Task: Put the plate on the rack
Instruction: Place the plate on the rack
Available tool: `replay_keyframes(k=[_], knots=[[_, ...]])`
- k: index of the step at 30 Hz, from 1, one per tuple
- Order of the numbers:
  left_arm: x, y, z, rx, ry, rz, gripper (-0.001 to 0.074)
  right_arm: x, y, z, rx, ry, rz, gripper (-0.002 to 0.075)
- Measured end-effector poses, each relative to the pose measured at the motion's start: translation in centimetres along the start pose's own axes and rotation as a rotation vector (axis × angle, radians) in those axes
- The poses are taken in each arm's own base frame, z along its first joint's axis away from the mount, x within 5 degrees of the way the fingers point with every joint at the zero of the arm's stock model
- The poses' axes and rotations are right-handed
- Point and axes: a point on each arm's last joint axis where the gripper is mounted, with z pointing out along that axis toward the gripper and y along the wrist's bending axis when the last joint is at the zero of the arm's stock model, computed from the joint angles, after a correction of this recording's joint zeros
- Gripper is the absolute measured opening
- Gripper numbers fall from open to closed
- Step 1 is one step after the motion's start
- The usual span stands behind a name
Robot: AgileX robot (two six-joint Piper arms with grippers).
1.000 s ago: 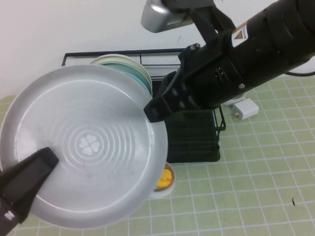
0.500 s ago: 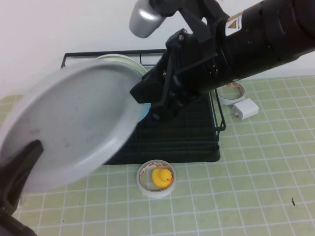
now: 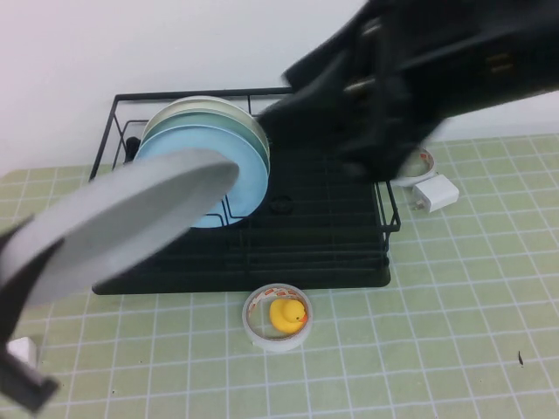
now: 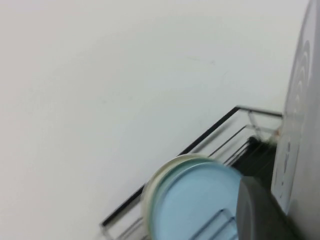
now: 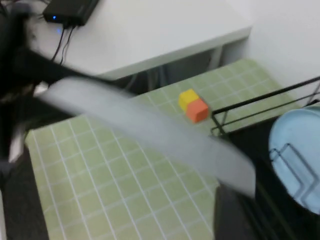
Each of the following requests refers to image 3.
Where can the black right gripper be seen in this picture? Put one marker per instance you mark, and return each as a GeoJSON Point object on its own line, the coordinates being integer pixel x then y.
{"type": "Point", "coordinates": [358, 126]}

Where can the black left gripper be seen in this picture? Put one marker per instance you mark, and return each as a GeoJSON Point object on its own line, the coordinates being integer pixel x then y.
{"type": "Point", "coordinates": [22, 379]}

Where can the grey plate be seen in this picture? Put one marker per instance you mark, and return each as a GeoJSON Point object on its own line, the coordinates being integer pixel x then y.
{"type": "Point", "coordinates": [109, 227]}

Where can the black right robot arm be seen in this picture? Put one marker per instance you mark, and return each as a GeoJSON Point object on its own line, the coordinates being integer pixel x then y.
{"type": "Point", "coordinates": [480, 43]}

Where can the light blue plate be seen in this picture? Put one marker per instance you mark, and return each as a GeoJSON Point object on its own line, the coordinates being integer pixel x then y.
{"type": "Point", "coordinates": [251, 192]}

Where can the pale green plate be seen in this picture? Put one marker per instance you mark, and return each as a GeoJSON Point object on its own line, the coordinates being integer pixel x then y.
{"type": "Point", "coordinates": [209, 118]}

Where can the cream plate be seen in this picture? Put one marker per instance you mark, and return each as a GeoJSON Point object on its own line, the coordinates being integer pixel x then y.
{"type": "Point", "coordinates": [196, 104]}

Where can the white foam cube block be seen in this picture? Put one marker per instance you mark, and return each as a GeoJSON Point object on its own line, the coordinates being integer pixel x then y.
{"type": "Point", "coordinates": [19, 349]}

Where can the white tape roll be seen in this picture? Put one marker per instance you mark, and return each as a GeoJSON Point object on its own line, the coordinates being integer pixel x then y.
{"type": "Point", "coordinates": [279, 345]}
{"type": "Point", "coordinates": [419, 172]}

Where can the white power adapter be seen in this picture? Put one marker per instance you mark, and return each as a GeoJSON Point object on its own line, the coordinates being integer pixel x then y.
{"type": "Point", "coordinates": [436, 194]}

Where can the black plastic drain tray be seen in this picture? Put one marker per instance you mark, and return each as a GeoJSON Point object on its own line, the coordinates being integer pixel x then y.
{"type": "Point", "coordinates": [305, 279]}

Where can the yellow rubber duck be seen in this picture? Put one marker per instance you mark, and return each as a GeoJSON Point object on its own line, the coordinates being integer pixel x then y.
{"type": "Point", "coordinates": [286, 316]}

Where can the green checked tablecloth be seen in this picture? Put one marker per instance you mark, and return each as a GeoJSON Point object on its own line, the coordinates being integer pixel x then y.
{"type": "Point", "coordinates": [393, 349]}

